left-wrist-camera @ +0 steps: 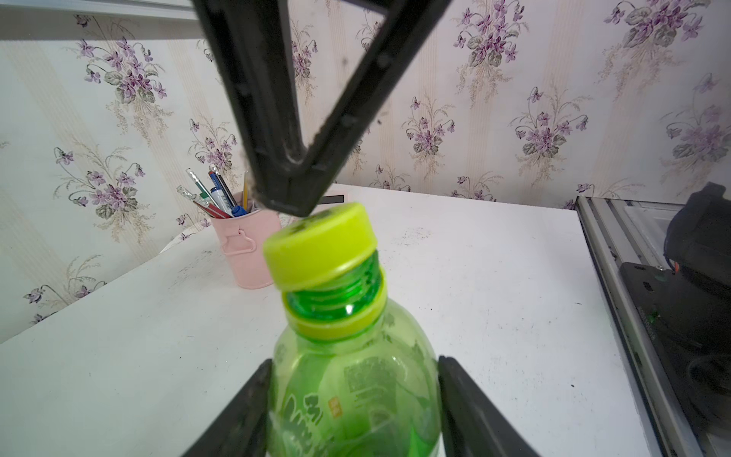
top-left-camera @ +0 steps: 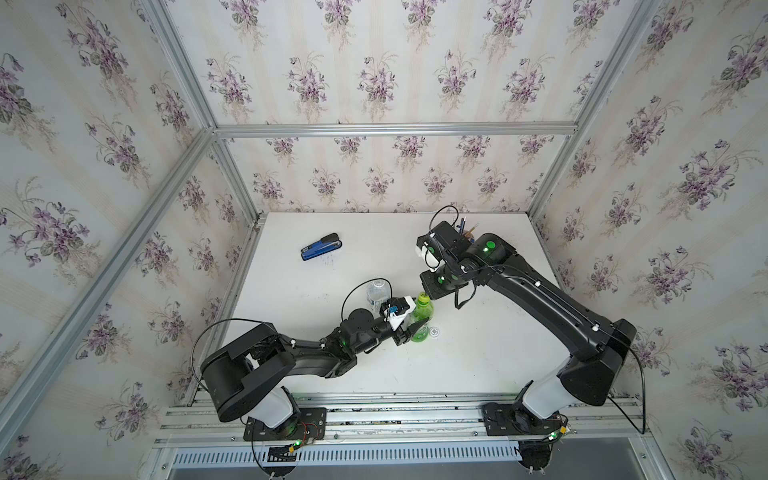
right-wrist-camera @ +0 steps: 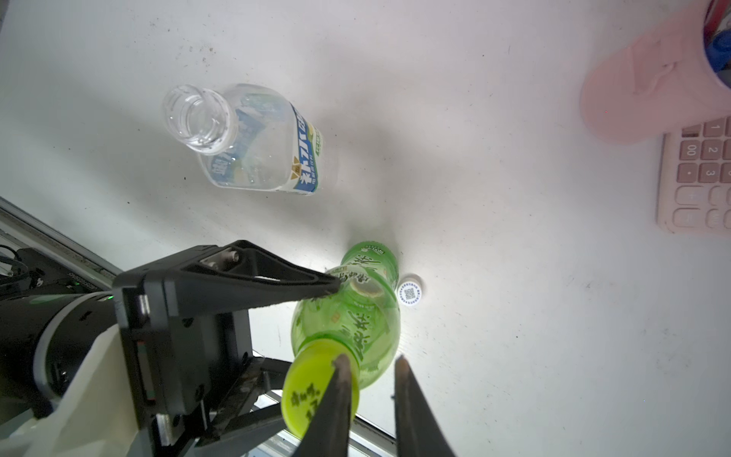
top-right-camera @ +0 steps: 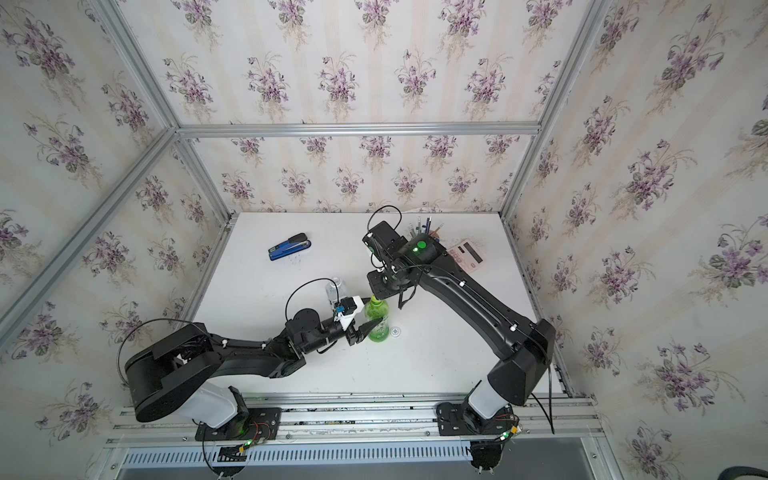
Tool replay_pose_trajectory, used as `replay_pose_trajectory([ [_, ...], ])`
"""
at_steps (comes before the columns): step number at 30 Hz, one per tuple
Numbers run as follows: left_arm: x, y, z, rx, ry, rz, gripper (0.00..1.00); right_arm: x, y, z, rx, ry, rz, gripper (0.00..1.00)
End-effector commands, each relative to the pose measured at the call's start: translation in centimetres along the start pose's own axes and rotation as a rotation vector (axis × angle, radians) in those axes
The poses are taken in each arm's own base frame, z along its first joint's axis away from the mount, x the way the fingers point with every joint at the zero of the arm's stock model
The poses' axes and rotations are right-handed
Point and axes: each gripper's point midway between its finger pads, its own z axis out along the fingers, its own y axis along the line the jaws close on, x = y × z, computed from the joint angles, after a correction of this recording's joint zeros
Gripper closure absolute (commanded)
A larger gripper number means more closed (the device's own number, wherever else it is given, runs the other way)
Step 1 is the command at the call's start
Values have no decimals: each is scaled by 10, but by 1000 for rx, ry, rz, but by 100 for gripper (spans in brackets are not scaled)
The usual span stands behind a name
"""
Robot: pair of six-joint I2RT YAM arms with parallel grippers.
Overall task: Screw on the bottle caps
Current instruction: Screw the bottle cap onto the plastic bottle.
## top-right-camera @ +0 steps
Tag green plastic bottle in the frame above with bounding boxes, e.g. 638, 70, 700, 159
364, 296, 390, 343

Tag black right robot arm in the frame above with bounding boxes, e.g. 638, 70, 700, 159
363, 221, 556, 432

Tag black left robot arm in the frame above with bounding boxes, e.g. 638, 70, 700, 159
124, 308, 382, 423

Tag clear plastic water bottle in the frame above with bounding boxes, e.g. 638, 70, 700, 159
325, 277, 348, 310

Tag pens in pink cup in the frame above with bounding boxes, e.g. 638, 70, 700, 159
408, 216, 444, 240

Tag pink calculator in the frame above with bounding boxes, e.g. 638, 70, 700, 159
448, 240, 484, 273

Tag blue black stapler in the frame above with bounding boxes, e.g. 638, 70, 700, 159
268, 233, 312, 261

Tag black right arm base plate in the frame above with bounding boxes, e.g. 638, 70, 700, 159
436, 402, 520, 437

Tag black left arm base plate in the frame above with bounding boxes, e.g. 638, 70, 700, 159
195, 408, 282, 443

